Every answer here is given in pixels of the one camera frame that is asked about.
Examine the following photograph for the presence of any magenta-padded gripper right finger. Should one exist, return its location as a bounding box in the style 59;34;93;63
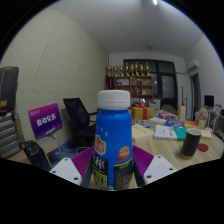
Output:
132;145;178;188

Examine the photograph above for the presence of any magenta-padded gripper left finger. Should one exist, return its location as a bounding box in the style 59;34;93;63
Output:
49;145;95;188

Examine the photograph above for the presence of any blue drink bottle white cap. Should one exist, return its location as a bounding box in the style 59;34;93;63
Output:
92;89;135;192

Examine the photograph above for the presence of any black backpack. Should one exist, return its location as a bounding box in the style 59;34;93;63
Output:
21;140;53;172

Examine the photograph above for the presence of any white book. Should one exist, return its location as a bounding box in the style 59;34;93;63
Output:
153;124;178;141

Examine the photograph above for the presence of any black cup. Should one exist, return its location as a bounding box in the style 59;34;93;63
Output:
179;128;203;160

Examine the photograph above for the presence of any thick pale yellow book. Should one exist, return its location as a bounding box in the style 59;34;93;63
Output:
131;123;155;143

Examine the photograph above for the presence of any teal book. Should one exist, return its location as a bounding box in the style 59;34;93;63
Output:
173;126;188;141

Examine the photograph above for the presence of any blue patterned magazine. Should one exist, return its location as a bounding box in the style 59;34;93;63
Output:
164;119;185;128

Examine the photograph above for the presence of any flat round red coaster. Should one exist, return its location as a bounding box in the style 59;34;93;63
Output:
197;142;210;153

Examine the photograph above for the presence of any black office chair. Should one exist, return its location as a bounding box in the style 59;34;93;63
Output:
62;97;98;149

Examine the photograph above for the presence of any purple sign board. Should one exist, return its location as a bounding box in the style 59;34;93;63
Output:
27;102;64;140

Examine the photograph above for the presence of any red orange book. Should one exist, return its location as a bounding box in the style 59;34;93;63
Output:
183;119;200;129

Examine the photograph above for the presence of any pale yellow envelope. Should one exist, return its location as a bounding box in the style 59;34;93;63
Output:
199;129;213;140

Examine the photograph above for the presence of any yellow gift box red ribbon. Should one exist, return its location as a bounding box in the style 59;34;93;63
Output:
130;101;155;121

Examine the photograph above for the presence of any orange standing card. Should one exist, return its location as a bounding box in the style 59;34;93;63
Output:
177;105;187;122

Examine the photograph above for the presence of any grey striped cushion stack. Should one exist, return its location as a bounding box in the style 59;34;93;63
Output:
0;111;23;159

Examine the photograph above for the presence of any potted pink flower plant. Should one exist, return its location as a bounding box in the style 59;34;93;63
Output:
197;107;209;130

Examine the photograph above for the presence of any black framed glass door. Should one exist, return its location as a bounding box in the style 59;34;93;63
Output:
123;59;178;116

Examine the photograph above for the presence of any computer monitor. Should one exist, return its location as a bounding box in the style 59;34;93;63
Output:
204;94;215;108

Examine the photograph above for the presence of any wooden shelf unit with trophies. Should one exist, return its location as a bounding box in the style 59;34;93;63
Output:
105;61;154;99

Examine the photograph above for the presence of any dark bag with tan trim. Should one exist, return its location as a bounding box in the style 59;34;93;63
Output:
0;66;20;114

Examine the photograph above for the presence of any white air conditioner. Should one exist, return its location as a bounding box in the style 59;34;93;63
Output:
187;59;200;78

